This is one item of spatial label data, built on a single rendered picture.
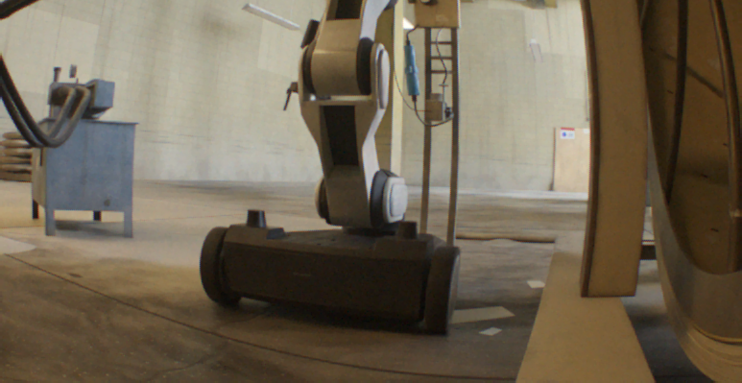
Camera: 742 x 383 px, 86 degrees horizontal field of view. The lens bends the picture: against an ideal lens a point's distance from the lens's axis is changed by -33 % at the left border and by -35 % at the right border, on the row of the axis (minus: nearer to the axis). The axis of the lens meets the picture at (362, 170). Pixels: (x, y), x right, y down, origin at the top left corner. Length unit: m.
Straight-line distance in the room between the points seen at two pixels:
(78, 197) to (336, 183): 1.38
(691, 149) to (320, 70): 1.00
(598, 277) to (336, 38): 0.87
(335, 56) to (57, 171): 1.50
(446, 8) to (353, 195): 1.60
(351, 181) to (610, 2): 0.88
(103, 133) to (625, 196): 2.15
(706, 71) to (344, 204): 1.17
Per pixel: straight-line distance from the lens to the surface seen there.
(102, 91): 2.49
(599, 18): 0.76
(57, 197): 2.41
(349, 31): 1.34
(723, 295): 0.69
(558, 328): 0.58
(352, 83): 1.29
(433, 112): 2.68
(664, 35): 1.66
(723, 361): 0.68
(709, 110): 1.57
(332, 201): 1.44
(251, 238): 1.29
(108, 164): 2.47
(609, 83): 0.74
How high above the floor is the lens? 0.35
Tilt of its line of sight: level
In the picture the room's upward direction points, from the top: 2 degrees clockwise
